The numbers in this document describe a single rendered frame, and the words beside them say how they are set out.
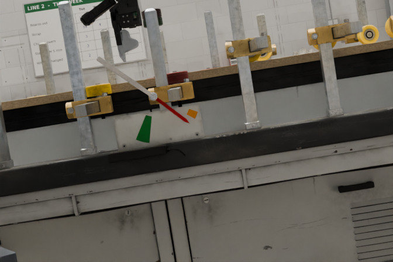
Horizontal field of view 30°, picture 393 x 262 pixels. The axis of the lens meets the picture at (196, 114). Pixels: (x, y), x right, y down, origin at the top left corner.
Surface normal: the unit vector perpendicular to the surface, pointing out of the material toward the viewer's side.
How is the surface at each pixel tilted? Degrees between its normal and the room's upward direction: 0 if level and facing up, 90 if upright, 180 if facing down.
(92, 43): 90
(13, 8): 90
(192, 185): 90
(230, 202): 90
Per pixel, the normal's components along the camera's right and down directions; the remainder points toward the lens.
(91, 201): 0.00, 0.05
